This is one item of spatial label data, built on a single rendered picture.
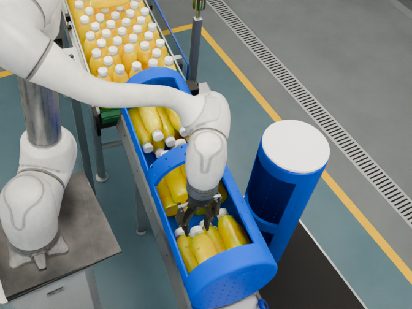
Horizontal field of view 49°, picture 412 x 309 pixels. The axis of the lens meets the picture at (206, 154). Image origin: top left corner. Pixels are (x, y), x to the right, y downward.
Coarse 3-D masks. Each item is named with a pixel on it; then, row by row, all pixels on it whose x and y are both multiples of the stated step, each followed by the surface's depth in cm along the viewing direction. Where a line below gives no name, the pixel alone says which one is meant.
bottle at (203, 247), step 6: (198, 234) 142; (204, 234) 142; (192, 240) 143; (198, 240) 140; (204, 240) 140; (210, 240) 141; (192, 246) 142; (198, 246) 139; (204, 246) 139; (210, 246) 139; (198, 252) 139; (204, 252) 138; (210, 252) 138; (216, 252) 139; (198, 258) 138; (204, 258) 137; (198, 264) 138
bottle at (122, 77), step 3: (114, 72) 195; (117, 72) 193; (123, 72) 193; (114, 75) 194; (117, 75) 194; (120, 75) 194; (123, 75) 194; (126, 75) 195; (114, 78) 195; (117, 78) 194; (120, 78) 194; (123, 78) 194; (126, 78) 196; (114, 81) 195; (117, 81) 194; (120, 81) 194; (123, 81) 195; (126, 81) 196
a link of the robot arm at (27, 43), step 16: (0, 0) 89; (16, 0) 91; (32, 0) 94; (0, 16) 88; (16, 16) 90; (32, 16) 93; (0, 32) 88; (16, 32) 89; (32, 32) 91; (0, 48) 89; (16, 48) 89; (32, 48) 91; (0, 64) 92; (16, 64) 91; (32, 64) 92
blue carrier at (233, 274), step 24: (144, 72) 173; (168, 72) 175; (144, 168) 160; (168, 168) 149; (168, 216) 161; (192, 216) 167; (216, 216) 165; (240, 216) 139; (264, 240) 140; (216, 264) 128; (240, 264) 127; (264, 264) 131; (192, 288) 131; (216, 288) 132; (240, 288) 139
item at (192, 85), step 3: (186, 81) 206; (189, 81) 206; (192, 81) 206; (195, 81) 207; (189, 84) 205; (192, 84) 205; (195, 84) 205; (198, 84) 207; (189, 87) 204; (192, 87) 204; (195, 87) 204; (198, 87) 204; (192, 90) 203; (195, 90) 204; (198, 90) 204; (192, 93) 204; (195, 93) 205; (198, 93) 206
